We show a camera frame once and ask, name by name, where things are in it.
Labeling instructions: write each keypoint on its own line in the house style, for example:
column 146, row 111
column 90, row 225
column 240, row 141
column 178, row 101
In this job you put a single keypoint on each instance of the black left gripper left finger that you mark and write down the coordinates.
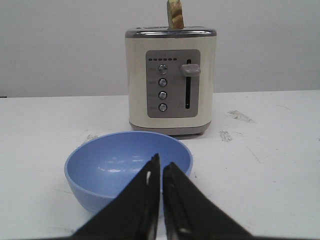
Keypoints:
column 134, row 212

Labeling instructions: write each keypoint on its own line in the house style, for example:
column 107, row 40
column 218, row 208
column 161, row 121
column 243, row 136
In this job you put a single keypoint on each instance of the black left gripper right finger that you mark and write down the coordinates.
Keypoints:
column 188, row 213

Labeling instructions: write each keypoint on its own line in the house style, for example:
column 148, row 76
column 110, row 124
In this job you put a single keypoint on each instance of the blue bowl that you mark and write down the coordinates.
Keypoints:
column 101, row 168

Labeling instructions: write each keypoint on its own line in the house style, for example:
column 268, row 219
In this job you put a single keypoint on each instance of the cream two-slot toaster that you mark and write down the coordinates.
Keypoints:
column 170, row 78

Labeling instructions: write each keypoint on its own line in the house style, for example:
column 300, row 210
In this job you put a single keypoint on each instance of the toast slice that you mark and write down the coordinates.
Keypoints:
column 175, row 15

